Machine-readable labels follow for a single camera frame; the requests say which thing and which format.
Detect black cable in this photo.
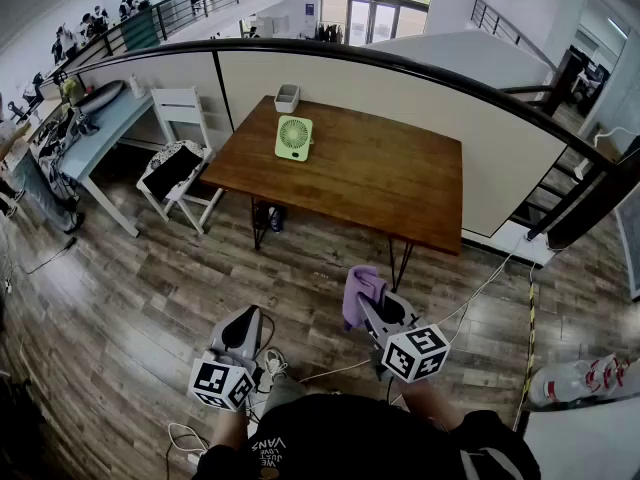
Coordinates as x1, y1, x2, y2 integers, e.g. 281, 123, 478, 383
9, 237, 79, 275

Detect green railing panel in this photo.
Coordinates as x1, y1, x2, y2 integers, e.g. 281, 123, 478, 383
119, 7, 162, 54

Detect pile of black equipment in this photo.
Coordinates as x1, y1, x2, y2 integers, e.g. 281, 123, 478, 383
29, 106, 100, 162

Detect white side table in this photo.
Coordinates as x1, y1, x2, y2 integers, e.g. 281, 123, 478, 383
517, 392, 640, 480

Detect person's black shirt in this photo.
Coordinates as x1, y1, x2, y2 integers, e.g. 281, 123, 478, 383
192, 392, 541, 480

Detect small white partition panel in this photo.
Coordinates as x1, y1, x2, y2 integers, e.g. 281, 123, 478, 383
74, 51, 224, 134

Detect brown wooden table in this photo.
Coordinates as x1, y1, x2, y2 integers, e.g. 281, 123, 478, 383
199, 95, 464, 279

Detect white wooden chair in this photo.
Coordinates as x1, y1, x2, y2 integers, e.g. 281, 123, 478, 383
135, 86, 225, 235

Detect grey storage box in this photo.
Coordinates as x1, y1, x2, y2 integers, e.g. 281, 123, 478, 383
273, 83, 301, 114

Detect patterned seat cushion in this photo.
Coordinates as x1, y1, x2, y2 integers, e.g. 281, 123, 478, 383
137, 140, 214, 204

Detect long white cable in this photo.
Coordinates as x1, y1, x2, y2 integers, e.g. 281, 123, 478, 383
298, 237, 531, 384

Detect lime green basket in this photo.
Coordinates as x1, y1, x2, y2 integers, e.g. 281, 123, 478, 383
274, 114, 315, 161

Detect grey oval board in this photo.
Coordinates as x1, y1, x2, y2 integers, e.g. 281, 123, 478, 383
78, 79, 125, 114

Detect black balcony railing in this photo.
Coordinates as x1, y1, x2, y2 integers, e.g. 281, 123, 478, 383
64, 0, 285, 69

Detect black flat cushion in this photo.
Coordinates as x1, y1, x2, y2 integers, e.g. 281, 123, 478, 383
142, 147, 204, 202

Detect yellow-green plant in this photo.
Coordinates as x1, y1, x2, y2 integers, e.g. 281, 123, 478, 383
58, 75, 82, 105

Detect person's right forearm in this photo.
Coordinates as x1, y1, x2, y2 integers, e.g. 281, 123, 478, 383
399, 377, 464, 434

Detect dark wooden post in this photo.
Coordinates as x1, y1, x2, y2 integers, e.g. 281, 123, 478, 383
546, 137, 640, 250

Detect person's grey trousers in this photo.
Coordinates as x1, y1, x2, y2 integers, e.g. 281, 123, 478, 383
259, 375, 307, 419

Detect black handrail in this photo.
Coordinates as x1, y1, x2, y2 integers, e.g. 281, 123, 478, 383
52, 37, 619, 169

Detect large glass window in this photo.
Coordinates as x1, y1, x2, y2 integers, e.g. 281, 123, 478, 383
319, 0, 437, 47

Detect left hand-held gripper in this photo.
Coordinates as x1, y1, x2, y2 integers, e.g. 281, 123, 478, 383
187, 306, 265, 412

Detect person's left forearm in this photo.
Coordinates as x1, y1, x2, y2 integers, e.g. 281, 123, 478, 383
209, 402, 250, 452

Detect coiled white cable with charger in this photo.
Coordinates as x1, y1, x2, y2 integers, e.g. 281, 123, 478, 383
167, 420, 211, 467

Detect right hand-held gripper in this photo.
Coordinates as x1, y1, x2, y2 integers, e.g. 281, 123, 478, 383
356, 291, 451, 383

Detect yellow and black tape strip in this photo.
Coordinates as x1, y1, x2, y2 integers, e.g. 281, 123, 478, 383
513, 266, 537, 432

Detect large white partition panel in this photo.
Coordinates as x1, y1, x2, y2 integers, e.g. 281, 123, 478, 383
216, 50, 570, 239

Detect purple and grey cloth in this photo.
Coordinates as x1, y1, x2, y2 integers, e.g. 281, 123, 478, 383
342, 265, 390, 333

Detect dark bag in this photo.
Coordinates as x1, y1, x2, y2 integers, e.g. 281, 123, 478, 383
252, 202, 289, 234

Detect person's white shoe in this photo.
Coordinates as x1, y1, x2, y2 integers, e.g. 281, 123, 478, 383
257, 347, 290, 384

